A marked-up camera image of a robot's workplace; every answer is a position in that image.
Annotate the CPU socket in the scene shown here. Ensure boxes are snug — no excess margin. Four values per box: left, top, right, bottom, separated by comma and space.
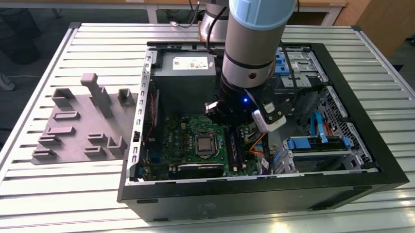
189, 130, 221, 160

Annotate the silver CPU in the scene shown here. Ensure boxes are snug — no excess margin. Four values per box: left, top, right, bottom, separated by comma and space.
193, 137, 216, 152

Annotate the gray power supply unit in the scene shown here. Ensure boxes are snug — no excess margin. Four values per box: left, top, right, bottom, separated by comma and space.
152, 51, 224, 117

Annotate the green motherboard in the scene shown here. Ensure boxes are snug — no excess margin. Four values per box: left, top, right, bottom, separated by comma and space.
144, 114, 264, 179

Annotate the blue drive latch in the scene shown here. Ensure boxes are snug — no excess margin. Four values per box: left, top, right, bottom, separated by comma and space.
273, 48, 288, 76

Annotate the hard disk in blue carrier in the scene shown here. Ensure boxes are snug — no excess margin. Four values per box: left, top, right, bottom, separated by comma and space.
284, 135, 351, 153

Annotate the metal drive cage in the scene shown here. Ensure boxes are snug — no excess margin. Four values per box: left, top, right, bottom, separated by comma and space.
272, 47, 328, 104

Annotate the black graphics card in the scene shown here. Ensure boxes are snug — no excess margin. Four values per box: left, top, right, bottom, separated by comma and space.
168, 162, 225, 180

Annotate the metal disk bay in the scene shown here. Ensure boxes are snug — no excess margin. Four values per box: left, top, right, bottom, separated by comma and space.
271, 143, 369, 174

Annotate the black open PC case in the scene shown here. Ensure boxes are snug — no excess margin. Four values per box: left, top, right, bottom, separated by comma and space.
114, 40, 409, 222

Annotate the gray parts rack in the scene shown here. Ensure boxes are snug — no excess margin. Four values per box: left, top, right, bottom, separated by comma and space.
30, 72, 138, 166

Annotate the white-legged wooden desk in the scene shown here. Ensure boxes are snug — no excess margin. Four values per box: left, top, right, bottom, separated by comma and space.
141, 0, 349, 26

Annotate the wooden cabinet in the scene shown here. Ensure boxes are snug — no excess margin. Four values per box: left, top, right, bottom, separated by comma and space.
336, 0, 415, 59

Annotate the white furniture foot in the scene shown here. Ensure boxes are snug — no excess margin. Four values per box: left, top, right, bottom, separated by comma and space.
0, 71, 16, 92

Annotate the black bin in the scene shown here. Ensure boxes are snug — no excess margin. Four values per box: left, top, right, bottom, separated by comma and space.
0, 8, 41, 65

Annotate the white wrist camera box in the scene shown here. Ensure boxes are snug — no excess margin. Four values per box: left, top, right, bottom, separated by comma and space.
252, 101, 288, 133

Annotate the orange wire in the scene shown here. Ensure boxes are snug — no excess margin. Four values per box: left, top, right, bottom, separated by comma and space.
248, 137, 271, 156

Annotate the black cable bundle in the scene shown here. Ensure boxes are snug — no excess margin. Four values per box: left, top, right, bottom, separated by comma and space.
284, 86, 324, 107

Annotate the blue flat wire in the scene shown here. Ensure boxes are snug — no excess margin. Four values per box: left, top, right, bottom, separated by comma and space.
309, 112, 328, 143

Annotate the gray cable with connector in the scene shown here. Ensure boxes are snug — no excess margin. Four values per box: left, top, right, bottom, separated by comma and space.
169, 0, 204, 28

